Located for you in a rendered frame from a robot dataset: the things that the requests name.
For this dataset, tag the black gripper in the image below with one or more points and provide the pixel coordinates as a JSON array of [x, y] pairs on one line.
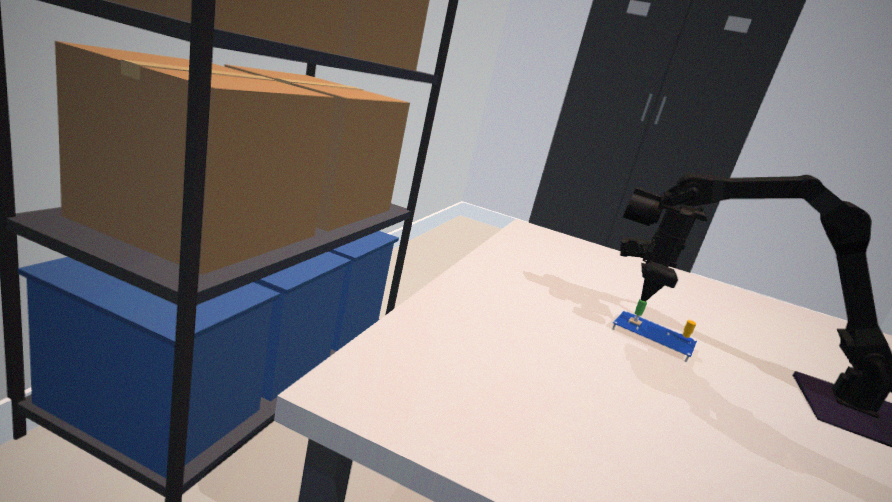
[[657, 273]]

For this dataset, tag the blue circuit board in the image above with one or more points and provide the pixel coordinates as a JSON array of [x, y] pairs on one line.
[[657, 333]]

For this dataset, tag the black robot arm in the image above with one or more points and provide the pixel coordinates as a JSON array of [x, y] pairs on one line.
[[863, 387]]

